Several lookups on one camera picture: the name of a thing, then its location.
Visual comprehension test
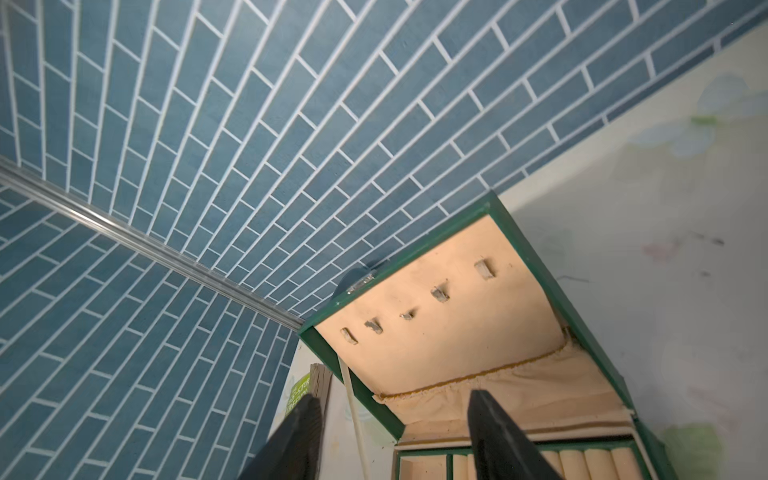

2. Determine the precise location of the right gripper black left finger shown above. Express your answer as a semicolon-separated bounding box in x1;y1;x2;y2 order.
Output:
238;394;323;480

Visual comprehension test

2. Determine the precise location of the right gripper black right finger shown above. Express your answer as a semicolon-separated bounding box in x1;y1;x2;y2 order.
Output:
468;390;561;480

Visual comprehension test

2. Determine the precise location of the aluminium left corner post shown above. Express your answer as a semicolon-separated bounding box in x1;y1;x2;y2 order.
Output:
1;157;302;331

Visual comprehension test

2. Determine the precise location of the floral table mat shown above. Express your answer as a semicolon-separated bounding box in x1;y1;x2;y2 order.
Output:
269;23;768;480

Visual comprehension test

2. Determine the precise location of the green jewelry box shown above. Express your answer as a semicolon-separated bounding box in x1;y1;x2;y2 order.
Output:
299;193;675;479

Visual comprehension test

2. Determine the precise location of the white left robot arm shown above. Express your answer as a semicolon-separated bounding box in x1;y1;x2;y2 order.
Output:
339;359;371;480

